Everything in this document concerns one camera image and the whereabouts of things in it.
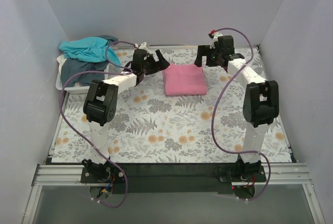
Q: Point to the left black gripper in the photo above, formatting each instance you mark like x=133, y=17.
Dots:
x=153, y=64

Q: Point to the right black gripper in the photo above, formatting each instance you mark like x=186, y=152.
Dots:
x=205, y=52

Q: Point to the pink t shirt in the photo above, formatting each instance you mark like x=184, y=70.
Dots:
x=184, y=80

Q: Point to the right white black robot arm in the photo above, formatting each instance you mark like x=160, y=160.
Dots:
x=260, y=107

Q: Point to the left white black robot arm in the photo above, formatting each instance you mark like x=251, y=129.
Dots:
x=101, y=103

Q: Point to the floral patterned table mat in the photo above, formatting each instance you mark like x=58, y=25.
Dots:
x=150, y=127

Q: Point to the teal t shirt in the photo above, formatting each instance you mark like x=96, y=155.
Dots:
x=90, y=49

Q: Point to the white plastic basket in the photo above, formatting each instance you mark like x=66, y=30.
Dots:
x=68, y=67

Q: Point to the grey blue t shirt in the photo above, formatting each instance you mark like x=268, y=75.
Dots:
x=111, y=39

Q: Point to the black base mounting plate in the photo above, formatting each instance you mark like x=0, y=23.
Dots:
x=169, y=177

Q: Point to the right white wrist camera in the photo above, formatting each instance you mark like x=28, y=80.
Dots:
x=214, y=36

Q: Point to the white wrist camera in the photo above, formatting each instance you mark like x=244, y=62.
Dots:
x=214, y=36
x=143, y=46

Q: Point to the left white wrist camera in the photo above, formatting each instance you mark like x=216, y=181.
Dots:
x=143, y=46

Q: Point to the aluminium frame rail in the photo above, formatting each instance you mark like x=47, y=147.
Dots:
x=277, y=174

